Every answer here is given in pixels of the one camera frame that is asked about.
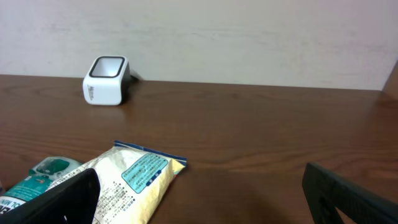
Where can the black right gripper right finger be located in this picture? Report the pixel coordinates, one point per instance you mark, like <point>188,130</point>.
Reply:
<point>328,193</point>

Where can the cream snack bag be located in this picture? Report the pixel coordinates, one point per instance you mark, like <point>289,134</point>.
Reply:
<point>133,180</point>

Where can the teal mouthwash bottle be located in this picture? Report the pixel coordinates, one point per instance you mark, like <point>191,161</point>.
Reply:
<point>37,182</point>

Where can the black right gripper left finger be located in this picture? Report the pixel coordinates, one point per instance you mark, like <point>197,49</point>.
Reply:
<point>72,201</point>

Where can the white barcode scanner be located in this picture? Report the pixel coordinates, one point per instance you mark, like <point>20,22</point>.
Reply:
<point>107,81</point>

